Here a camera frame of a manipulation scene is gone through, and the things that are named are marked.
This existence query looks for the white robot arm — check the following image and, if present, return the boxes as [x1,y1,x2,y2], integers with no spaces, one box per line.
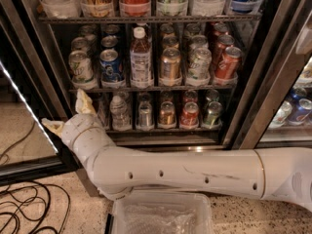
[42,90,312,211]

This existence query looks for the brown tea bottle middle shelf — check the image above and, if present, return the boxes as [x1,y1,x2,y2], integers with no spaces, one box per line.
[130,26,152,89]

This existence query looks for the white green can middle shelf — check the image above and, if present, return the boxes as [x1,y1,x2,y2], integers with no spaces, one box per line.
[186,47,212,87]

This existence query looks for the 7up can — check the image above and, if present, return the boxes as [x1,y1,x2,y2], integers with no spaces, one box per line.
[71,37,92,55]
[69,51,98,90]

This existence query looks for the red can bottom shelf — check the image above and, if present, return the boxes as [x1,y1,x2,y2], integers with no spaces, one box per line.
[179,102,199,129]

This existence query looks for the gold can middle shelf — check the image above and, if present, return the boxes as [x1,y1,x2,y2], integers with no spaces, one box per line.
[160,47,181,86]

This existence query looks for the red can top shelf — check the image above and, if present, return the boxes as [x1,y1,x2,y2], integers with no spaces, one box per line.
[119,0,150,17]

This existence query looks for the red can shelf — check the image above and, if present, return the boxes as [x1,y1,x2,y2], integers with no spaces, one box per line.
[119,0,150,17]
[179,102,199,129]

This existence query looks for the green can bottom shelf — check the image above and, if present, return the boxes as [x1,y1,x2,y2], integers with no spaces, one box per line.
[202,101,223,129]

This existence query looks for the brown bottle bottom shelf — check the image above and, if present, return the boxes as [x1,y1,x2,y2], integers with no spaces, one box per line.
[94,97,109,130]

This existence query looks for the black cables on floor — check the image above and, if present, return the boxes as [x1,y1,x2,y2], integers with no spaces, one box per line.
[0,120,72,234]

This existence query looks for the silver can bottom shelf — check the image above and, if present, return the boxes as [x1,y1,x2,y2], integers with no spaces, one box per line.
[136,101,154,131]

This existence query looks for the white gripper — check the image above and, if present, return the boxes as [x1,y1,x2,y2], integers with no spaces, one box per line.
[41,89,106,150]

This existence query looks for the water bottle bottom shelf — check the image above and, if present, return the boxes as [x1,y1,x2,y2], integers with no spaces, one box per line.
[110,96,132,131]

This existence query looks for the clear plastic bin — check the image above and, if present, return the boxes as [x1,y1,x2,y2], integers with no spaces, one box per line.
[109,190,215,234]

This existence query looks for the open fridge glass door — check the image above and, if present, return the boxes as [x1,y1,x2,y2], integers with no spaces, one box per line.
[0,0,79,185]

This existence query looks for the blue pepsi can front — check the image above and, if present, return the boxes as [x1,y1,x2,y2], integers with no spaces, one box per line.
[99,49,125,88]

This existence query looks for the gold can bottom shelf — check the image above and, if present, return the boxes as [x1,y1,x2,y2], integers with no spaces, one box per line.
[158,101,176,129]

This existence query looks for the red coke can front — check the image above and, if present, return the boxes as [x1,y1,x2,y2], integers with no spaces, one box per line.
[214,47,242,85]

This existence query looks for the gold can shelf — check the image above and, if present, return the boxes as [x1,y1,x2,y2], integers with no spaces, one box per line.
[158,101,176,129]
[160,47,181,86]

